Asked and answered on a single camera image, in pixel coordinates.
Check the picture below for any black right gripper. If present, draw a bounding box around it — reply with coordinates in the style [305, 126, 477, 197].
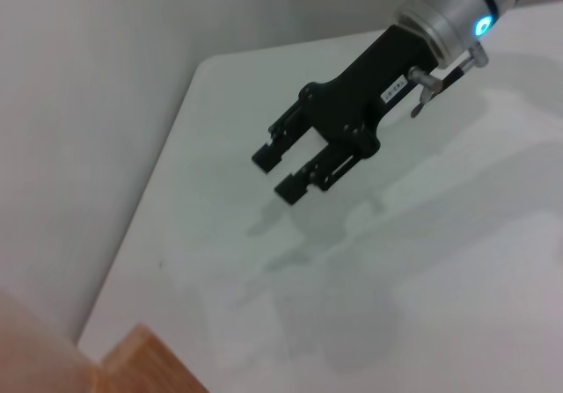
[251, 23, 442, 208]

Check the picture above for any wooden dispenser stand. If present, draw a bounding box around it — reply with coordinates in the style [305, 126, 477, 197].
[93, 322, 213, 393]

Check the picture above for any glass water dispenser jar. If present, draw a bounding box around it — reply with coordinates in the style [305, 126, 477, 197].
[0, 284, 103, 393]

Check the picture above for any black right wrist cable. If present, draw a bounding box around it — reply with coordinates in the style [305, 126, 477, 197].
[406, 42, 491, 120]

